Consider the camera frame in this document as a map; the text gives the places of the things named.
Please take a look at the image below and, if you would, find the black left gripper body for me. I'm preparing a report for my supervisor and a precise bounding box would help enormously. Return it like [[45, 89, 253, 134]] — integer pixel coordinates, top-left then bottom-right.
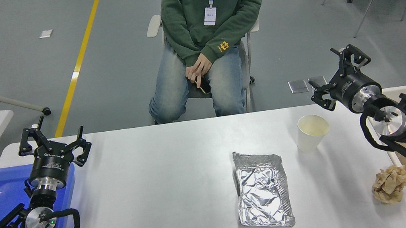
[[25, 145, 77, 187]]

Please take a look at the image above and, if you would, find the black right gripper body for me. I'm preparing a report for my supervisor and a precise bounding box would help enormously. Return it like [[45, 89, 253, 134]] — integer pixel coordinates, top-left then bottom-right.
[[328, 67, 384, 109]]

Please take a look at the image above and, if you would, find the dark phone with gold edge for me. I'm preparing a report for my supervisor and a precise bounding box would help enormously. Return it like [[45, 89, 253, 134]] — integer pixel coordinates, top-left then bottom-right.
[[197, 76, 209, 95]]

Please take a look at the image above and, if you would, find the foil tray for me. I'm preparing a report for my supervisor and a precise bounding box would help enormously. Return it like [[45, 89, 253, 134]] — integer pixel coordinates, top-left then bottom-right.
[[229, 144, 297, 228]]

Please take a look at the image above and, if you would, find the person's left hand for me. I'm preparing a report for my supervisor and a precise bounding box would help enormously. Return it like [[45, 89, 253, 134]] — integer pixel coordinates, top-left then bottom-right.
[[186, 52, 216, 90]]

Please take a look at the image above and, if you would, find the metal floor plate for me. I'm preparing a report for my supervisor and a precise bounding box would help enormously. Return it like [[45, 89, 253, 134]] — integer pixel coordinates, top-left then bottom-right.
[[289, 79, 309, 95], [308, 75, 328, 89]]

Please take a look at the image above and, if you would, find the grey chair with white frame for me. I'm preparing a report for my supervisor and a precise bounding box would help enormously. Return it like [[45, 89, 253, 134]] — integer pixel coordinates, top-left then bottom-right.
[[144, 0, 272, 126]]

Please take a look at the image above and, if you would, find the white paper cup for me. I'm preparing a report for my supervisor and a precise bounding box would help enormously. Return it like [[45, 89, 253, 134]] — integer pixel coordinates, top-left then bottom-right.
[[293, 112, 334, 155]]

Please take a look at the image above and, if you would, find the tan paper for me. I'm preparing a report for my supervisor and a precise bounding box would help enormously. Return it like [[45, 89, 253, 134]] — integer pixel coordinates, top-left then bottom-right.
[[369, 164, 406, 207]]

